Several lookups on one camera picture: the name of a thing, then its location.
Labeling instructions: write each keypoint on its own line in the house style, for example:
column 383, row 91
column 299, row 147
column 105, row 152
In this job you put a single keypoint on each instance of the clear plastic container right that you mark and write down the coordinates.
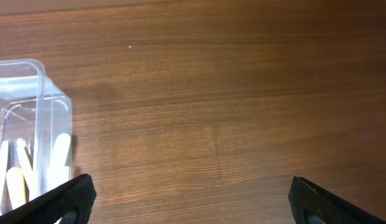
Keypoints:
column 33, row 108

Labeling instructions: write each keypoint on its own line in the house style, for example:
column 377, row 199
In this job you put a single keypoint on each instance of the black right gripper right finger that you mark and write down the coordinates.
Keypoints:
column 311, row 203

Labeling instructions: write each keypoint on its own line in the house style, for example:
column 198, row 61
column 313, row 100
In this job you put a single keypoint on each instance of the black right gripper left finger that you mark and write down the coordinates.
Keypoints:
column 71, row 202

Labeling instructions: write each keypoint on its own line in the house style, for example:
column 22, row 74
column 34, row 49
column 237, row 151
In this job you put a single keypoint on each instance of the yellow plastic spoon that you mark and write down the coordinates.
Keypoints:
column 16, row 187

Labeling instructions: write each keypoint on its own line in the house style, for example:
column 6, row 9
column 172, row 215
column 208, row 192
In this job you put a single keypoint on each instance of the white plastic spoon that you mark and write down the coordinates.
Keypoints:
column 26, row 166
column 4, row 151
column 59, row 171

